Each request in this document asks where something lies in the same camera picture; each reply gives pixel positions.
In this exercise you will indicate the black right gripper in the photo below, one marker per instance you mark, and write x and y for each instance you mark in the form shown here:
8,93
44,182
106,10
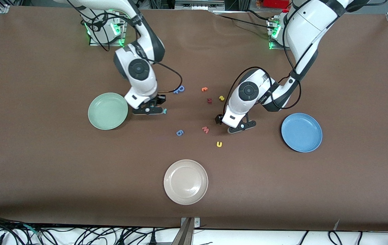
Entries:
158,99

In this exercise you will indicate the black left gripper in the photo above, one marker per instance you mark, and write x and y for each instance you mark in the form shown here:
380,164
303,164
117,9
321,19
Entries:
219,119

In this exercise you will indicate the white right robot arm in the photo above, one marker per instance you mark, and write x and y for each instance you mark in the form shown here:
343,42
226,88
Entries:
139,69

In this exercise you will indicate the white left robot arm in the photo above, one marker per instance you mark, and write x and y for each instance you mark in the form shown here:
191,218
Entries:
303,30

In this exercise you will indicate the pink foam letter w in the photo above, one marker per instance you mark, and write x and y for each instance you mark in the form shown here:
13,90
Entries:
206,130

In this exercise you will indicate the blue foam letter P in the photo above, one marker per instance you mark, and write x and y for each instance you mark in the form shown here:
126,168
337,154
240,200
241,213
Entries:
180,87

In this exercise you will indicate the blue foam digit six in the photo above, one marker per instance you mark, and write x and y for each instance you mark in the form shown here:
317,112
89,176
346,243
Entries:
177,132

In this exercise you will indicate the mint green plate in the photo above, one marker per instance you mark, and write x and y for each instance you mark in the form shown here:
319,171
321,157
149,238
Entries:
108,111

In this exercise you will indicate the beige plate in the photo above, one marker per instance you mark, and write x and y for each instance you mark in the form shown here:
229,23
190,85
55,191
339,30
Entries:
186,182

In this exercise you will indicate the blue plate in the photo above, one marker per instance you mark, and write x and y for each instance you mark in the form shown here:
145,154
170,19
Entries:
302,132

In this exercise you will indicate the brown table cover sheet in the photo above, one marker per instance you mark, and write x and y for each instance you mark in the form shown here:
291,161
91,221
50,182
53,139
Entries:
282,190

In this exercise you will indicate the aluminium profile bar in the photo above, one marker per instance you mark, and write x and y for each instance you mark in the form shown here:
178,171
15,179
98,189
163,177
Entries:
183,234

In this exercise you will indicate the red box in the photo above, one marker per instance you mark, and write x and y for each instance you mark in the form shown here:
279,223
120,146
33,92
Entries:
275,3

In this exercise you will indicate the black power plug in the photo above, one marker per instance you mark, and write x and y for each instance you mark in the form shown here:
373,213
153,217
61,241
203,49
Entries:
152,240

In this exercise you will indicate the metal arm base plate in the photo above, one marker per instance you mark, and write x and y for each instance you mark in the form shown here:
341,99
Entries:
123,41
277,48

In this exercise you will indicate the grey metal frame part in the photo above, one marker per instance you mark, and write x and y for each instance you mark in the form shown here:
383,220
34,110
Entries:
199,4

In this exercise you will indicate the small metal bracket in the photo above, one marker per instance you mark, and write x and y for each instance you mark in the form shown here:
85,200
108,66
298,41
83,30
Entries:
196,223

